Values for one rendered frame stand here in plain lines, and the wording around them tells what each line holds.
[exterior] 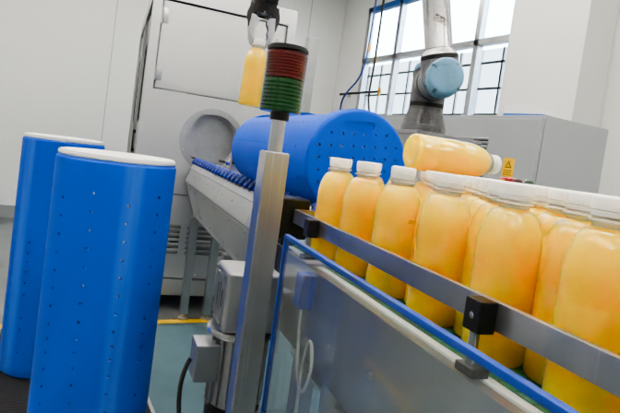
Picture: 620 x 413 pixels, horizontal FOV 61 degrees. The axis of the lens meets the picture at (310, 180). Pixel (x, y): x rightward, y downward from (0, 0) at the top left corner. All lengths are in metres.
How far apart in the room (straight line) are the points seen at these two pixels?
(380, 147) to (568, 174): 1.78
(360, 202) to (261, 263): 0.22
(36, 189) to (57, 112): 4.10
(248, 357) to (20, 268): 1.45
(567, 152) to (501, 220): 2.41
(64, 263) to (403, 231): 0.82
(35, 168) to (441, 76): 1.43
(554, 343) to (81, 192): 1.03
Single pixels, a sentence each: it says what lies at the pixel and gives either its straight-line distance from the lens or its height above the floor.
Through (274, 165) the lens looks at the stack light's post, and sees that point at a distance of 0.80.
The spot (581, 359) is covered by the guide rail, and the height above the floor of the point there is 0.96.
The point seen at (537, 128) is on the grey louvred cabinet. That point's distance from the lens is 2.87.
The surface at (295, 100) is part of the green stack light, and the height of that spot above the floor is 1.18.
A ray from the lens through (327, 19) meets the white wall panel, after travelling 7.19.
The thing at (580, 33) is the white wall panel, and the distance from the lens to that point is 4.11.
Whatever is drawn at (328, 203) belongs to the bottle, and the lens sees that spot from 1.04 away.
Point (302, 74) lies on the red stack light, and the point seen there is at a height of 1.22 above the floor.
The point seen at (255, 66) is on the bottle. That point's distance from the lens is 1.63.
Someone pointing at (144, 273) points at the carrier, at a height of 0.77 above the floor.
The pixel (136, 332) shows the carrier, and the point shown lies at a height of 0.62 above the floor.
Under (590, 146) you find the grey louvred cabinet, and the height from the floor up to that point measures 1.34.
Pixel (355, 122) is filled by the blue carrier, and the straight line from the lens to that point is 1.36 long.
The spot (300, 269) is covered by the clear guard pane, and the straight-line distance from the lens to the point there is 0.91.
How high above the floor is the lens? 1.10
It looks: 3 degrees down
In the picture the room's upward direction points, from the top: 8 degrees clockwise
